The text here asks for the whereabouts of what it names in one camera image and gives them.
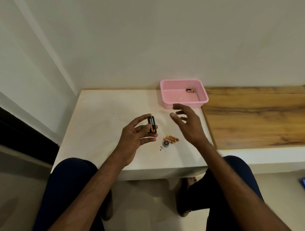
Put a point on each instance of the person's right thumb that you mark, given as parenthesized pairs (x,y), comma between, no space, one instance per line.
(177,120)

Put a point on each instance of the round black cap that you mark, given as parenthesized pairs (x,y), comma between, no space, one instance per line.
(165,144)

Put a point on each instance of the person's left middle finger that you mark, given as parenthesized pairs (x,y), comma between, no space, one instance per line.
(150,136)

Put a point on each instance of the person's left thumb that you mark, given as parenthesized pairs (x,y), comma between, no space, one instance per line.
(138,117)

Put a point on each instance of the pink plastic basket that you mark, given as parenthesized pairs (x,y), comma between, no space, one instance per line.
(183,96)

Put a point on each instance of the person's right hand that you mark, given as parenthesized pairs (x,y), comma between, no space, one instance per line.
(193,128)

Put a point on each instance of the person's right forearm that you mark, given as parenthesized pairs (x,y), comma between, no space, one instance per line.
(238,188)

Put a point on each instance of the person's right leg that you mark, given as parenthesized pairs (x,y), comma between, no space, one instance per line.
(209,190)

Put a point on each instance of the person's right foot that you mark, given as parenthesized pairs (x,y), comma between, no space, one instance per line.
(184,195)

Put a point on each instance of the person's left hand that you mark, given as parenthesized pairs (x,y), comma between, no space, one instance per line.
(127,145)

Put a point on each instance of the person's left forearm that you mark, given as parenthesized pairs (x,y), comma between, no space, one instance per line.
(95,190)

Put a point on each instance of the black battery holder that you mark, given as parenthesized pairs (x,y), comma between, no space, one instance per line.
(153,123)

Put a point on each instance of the person's left leg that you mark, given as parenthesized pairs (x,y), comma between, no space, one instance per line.
(62,190)

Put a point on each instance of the person's leg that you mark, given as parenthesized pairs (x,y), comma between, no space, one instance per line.
(62,190)
(209,190)

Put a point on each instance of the blue object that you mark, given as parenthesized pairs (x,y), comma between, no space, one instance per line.
(302,182)

